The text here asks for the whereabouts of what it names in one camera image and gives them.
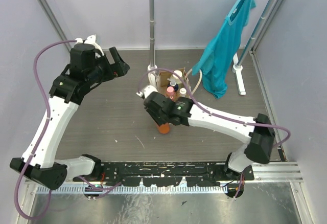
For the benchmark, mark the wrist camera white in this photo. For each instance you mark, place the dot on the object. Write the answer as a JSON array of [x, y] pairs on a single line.
[[146, 91], [92, 40]]

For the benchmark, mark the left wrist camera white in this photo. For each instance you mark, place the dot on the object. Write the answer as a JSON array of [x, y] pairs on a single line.
[[92, 40]]

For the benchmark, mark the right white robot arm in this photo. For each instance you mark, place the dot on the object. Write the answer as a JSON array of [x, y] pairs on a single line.
[[256, 133]]

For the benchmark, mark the orange bottle blue cap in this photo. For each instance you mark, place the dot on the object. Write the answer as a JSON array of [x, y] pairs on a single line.
[[164, 128]]

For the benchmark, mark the blue pump bottle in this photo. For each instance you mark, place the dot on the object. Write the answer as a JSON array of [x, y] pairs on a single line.
[[174, 85]]

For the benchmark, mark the amber bottle white cap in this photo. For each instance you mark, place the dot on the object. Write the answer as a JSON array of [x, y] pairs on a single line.
[[182, 93]]

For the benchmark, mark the brown canvas tote bag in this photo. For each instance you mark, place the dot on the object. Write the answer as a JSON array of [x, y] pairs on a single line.
[[162, 78]]

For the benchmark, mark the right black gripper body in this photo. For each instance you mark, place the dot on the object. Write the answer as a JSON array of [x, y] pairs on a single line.
[[159, 117]]

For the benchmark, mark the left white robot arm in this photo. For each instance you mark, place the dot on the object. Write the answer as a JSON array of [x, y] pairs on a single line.
[[38, 162]]

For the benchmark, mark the green bottle cream cap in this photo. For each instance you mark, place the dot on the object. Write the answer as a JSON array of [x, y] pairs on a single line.
[[177, 75]]

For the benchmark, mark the teal t-shirt on hanger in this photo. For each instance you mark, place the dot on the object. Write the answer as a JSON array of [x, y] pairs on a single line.
[[218, 54]]

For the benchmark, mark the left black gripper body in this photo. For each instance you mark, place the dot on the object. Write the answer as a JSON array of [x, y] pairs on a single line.
[[112, 64]]

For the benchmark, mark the white metal clothes rack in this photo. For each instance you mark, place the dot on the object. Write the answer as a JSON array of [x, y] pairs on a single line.
[[237, 61]]

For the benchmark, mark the pink cap clear bottle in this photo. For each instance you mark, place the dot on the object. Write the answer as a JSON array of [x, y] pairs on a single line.
[[170, 93]]

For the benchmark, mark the aluminium frame rail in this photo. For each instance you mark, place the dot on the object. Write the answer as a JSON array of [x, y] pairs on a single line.
[[274, 172]]

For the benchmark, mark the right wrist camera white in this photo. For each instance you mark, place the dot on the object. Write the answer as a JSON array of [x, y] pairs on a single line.
[[146, 91]]

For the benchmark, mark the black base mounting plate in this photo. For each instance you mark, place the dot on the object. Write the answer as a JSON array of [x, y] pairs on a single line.
[[164, 174]]

